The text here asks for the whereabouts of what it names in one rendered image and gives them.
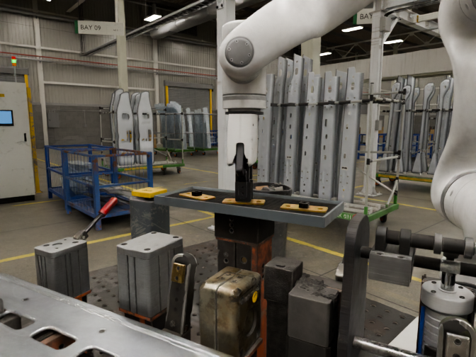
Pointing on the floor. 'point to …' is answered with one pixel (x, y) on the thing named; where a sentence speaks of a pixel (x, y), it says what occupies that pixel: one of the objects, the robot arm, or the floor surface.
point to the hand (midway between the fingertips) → (244, 190)
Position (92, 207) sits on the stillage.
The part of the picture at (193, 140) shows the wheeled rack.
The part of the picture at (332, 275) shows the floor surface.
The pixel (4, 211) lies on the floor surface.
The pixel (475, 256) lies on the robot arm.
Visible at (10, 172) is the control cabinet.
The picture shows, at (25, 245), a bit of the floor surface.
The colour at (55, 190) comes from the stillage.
